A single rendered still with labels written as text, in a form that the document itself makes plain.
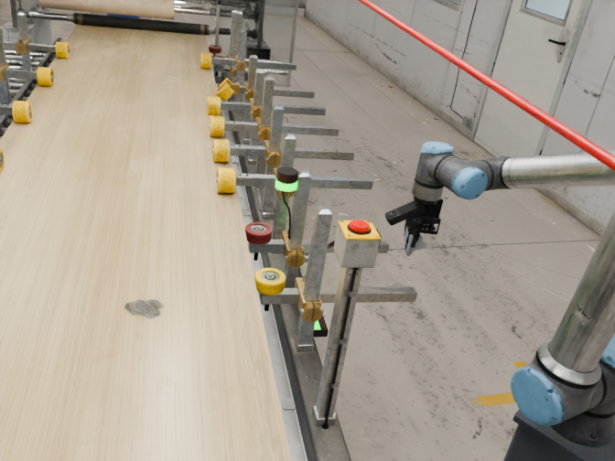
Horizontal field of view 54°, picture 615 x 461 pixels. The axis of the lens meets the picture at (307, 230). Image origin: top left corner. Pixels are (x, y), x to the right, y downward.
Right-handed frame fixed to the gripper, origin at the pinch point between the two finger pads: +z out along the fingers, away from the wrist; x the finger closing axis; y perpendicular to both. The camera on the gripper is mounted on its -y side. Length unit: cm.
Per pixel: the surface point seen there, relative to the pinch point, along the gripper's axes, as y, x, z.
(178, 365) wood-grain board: -72, -57, -7
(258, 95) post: -38, 94, -19
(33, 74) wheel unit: -132, 125, -13
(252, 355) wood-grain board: -56, -54, -7
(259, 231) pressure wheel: -48.1, -1.8, -7.9
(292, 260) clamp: -38.8, -8.4, -2.3
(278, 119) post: -37, 44, -26
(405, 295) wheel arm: -9.9, -26.5, -2.2
